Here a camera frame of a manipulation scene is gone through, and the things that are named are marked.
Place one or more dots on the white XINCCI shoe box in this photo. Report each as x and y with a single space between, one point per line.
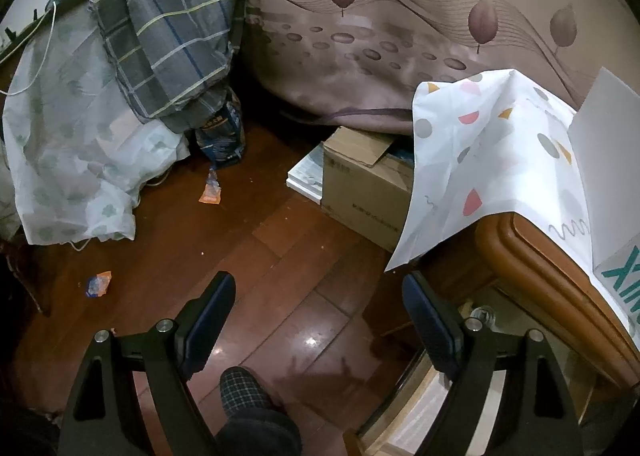
605 139

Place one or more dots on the grey plaid cloth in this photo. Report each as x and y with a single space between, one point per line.
170 56

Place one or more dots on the wooden drawer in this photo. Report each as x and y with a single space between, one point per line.
400 424

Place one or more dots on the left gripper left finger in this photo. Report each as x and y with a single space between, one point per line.
103 415

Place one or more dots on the dark blue plastic bag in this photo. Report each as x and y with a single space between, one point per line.
221 136

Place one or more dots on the white patterned cover cloth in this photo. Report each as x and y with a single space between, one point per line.
495 142

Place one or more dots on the grey white rolled cloth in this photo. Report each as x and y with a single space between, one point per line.
485 314

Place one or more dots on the orange blue wrapper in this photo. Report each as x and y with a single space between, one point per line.
97 286

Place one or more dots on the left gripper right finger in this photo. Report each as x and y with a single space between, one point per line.
536 415

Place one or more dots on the plaid slipper foot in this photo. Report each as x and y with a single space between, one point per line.
256 425

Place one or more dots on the white dotted fabric pile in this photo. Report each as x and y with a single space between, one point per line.
77 154

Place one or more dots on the orange wrapper on floor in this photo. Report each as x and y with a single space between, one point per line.
212 190

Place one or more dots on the brown cardboard box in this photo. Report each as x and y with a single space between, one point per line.
365 185

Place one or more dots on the leaf patterned bed sheet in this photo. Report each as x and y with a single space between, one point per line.
359 62

